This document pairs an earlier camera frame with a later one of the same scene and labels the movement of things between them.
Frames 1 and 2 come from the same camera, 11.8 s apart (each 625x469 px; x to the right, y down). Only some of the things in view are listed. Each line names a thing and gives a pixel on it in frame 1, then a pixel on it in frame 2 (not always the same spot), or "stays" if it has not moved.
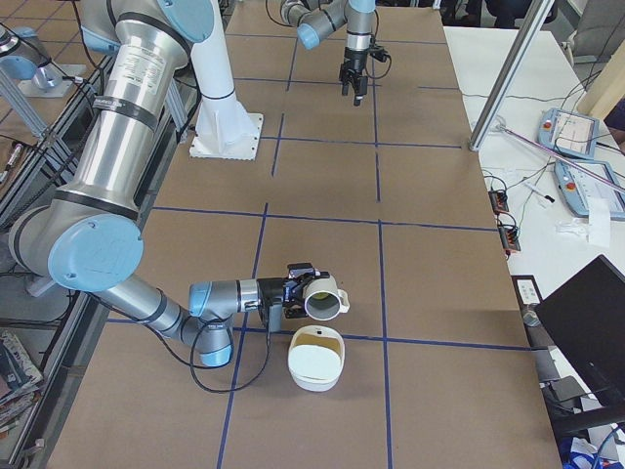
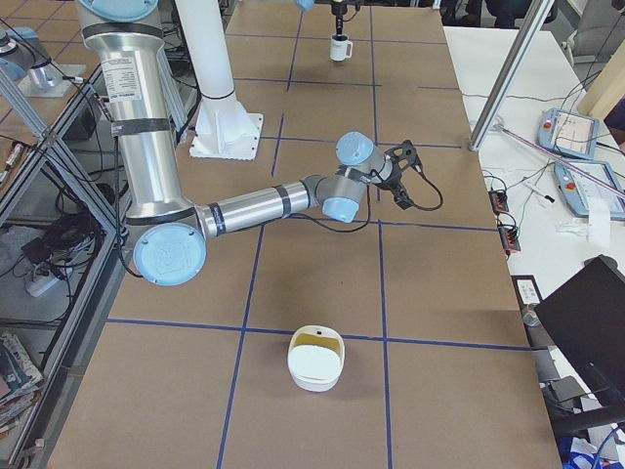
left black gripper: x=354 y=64 → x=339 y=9
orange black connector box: x=499 y=200 stays
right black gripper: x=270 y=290 → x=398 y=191
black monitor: x=587 y=316 stays
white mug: x=323 y=300 → x=338 y=47
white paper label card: x=527 y=291 stays
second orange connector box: x=509 y=236 stays
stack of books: x=20 y=380 stays
